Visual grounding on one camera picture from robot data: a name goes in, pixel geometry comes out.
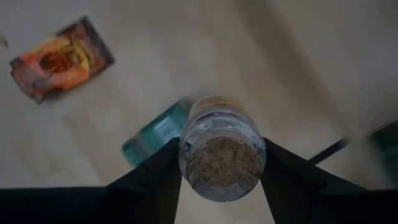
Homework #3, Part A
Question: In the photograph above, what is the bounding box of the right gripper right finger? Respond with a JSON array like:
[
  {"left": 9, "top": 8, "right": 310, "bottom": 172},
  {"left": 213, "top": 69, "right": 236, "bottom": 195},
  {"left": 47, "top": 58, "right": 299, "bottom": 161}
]
[{"left": 259, "top": 136, "right": 398, "bottom": 224}]

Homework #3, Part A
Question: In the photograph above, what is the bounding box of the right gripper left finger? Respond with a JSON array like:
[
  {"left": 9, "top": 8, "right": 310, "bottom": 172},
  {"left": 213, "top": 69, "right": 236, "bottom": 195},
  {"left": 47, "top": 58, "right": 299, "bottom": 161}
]
[{"left": 0, "top": 136, "right": 183, "bottom": 224}]

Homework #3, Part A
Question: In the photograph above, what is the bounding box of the green lid oregano glass jar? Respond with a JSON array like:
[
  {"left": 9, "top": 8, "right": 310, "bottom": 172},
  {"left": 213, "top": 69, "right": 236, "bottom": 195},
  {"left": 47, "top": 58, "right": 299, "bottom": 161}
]
[{"left": 121, "top": 95, "right": 196, "bottom": 168}]

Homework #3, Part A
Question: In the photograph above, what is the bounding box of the small cork stopper glass jar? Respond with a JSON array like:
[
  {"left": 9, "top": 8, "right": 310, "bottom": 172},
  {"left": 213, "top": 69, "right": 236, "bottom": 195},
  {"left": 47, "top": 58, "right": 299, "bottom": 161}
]
[{"left": 178, "top": 94, "right": 267, "bottom": 203}]

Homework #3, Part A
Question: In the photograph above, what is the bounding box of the orange taco mix packet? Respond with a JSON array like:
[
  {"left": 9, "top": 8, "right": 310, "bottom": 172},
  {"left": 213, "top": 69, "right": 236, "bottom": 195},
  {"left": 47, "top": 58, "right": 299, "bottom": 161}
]
[{"left": 8, "top": 15, "right": 116, "bottom": 105}]

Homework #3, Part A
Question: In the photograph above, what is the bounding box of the potted green succulent plant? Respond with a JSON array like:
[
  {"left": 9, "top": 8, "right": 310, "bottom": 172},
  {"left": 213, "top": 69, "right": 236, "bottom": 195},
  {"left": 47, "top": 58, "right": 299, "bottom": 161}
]
[{"left": 368, "top": 120, "right": 398, "bottom": 164}]

